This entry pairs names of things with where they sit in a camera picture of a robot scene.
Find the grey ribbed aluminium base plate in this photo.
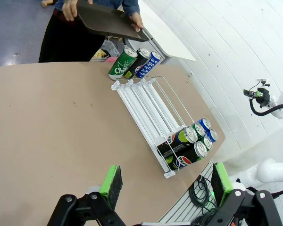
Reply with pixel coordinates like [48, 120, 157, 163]
[159, 162, 217, 226]

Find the dark brown serving tray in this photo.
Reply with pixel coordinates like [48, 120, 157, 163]
[75, 0, 150, 42]

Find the person in blue denim jacket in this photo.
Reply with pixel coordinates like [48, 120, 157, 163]
[38, 0, 141, 63]

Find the green Chilsung cider can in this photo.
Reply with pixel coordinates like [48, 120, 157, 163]
[191, 122, 206, 139]
[108, 46, 138, 81]
[197, 136, 214, 152]

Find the person's left forearm denim sleeve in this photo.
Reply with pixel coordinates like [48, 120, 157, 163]
[122, 0, 141, 17]

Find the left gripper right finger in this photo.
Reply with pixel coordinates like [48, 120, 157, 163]
[202, 161, 283, 226]

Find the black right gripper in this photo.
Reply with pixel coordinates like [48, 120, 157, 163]
[243, 87, 271, 108]

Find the white wire can dispenser rack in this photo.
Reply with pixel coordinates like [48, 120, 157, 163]
[110, 75, 196, 180]

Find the clear plastic storage box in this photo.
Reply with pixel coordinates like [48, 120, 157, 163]
[94, 37, 126, 63]

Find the person's left hand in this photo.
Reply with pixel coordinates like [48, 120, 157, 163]
[129, 11, 144, 32]

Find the black cable bundle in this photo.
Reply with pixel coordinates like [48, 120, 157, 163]
[188, 175, 219, 226]

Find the blue Pocari Sweat can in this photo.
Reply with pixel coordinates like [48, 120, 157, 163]
[135, 51, 162, 79]
[208, 128, 219, 144]
[195, 117, 212, 132]

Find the person's right forearm denim sleeve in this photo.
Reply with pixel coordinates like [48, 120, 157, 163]
[53, 0, 66, 12]

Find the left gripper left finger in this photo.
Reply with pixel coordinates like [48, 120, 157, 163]
[47, 164, 127, 226]

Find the person's right hand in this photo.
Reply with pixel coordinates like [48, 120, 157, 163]
[62, 0, 94, 22]

